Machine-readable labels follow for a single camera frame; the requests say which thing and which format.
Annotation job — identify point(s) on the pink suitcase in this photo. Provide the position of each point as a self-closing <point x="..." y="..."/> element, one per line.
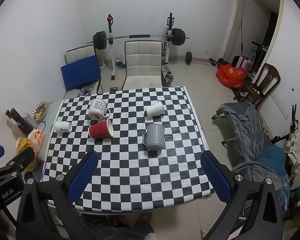
<point x="241" y="61"/>

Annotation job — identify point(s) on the grey clothing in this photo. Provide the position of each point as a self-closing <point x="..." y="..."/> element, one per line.
<point x="247" y="130"/>

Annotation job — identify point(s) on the yellow plastic bag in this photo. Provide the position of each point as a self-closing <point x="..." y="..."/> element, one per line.
<point x="23" y="146"/>

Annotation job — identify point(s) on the red plastic bag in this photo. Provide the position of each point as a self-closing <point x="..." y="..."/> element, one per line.
<point x="231" y="76"/>

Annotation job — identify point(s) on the white door frame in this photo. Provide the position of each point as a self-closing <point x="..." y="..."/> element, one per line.
<point x="233" y="20"/>

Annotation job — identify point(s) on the black white checkered tablecloth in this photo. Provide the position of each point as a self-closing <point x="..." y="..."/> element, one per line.
<point x="130" y="167"/>

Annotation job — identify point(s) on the chrome dumbbell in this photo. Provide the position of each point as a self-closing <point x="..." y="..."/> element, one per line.
<point x="113" y="89"/>
<point x="168" y="80"/>

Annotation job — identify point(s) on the teal cloth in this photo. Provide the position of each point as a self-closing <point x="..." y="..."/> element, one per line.
<point x="272" y="160"/>

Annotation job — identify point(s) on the dark wooden chair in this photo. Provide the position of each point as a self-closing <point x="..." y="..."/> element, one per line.
<point x="267" y="80"/>

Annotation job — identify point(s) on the white paper cup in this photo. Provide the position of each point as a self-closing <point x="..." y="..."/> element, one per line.
<point x="155" y="109"/>

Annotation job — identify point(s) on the barbell with black plates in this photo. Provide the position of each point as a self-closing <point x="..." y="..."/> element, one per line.
<point x="140" y="36"/>

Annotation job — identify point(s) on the blue slippers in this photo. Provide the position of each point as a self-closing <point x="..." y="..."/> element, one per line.
<point x="121" y="66"/>

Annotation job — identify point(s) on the white wall power strip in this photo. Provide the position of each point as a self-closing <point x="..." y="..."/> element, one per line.
<point x="280" y="106"/>

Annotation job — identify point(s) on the small floor barbell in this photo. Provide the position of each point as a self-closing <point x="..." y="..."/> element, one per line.
<point x="188" y="58"/>

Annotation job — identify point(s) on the orange snack packet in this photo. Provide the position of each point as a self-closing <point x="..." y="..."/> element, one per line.
<point x="37" y="138"/>

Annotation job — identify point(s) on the white barbell rack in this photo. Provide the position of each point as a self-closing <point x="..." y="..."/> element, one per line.
<point x="112" y="60"/>

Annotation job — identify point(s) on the grey jacket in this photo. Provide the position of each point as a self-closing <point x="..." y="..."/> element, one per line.
<point x="260" y="172"/>

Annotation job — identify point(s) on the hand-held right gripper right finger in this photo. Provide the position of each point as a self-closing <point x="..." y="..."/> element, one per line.
<point x="216" y="177"/>

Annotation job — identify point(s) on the white printed mug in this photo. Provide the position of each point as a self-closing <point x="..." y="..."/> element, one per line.
<point x="96" y="108"/>

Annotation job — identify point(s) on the white chair with black frame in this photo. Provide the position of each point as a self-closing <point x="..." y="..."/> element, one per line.
<point x="78" y="52"/>

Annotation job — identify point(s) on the small white cup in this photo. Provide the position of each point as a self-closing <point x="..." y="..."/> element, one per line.
<point x="62" y="127"/>

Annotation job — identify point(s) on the folding cot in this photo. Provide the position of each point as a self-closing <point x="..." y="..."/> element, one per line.
<point x="233" y="107"/>

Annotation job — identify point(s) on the black device stand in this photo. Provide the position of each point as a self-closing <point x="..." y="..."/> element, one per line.
<point x="18" y="121"/>

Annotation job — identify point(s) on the white padded chair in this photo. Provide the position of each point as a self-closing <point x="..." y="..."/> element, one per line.
<point x="142" y="60"/>

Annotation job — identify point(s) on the black kick scooter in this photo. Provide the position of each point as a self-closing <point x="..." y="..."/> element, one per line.
<point x="258" y="51"/>

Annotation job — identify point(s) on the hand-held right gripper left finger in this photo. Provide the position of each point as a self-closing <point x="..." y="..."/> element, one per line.
<point x="82" y="177"/>

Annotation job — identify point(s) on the grey plastic mug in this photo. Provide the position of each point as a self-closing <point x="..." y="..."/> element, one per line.
<point x="155" y="136"/>

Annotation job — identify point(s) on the plate of snacks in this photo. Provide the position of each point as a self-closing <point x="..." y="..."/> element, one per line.
<point x="39" y="111"/>

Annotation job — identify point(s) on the red paper cup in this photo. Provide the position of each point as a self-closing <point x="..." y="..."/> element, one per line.
<point x="98" y="130"/>

